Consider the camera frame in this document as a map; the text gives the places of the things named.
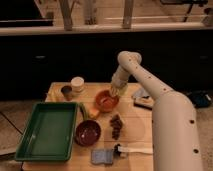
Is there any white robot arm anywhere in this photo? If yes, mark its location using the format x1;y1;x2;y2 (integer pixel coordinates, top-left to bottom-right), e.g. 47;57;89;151
110;51;204;171

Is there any orange-red bowl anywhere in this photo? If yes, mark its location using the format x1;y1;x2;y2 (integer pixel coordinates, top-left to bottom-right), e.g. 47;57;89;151
94;90;119;113

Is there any dark red bowl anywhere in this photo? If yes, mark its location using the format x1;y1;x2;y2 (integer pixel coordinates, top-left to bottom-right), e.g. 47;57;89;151
75;120;101;147

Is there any grey and black block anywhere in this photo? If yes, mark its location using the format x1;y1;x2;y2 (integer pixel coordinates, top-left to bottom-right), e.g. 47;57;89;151
132;88;154;110

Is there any brown grape cluster toy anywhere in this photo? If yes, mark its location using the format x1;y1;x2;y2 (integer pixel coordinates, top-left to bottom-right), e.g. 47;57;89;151
110;115;123;140

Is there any toy carrot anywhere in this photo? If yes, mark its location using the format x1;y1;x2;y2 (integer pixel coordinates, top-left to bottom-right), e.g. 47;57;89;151
79;103;99;120

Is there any white lidded jar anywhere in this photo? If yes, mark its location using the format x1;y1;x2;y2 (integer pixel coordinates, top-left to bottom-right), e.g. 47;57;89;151
71;76;84;92

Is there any small metal cup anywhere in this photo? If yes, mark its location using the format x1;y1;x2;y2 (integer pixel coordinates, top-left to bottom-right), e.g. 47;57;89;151
61;86;72;101

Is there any blue grey sponge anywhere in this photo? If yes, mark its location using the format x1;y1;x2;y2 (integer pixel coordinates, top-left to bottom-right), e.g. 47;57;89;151
91;149;114;165

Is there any green plastic tray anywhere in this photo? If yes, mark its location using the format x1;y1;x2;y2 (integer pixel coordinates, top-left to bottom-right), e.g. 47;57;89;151
15;102;77;162

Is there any blue black object on floor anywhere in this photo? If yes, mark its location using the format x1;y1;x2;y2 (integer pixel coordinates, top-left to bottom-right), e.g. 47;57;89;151
187;91;212;108

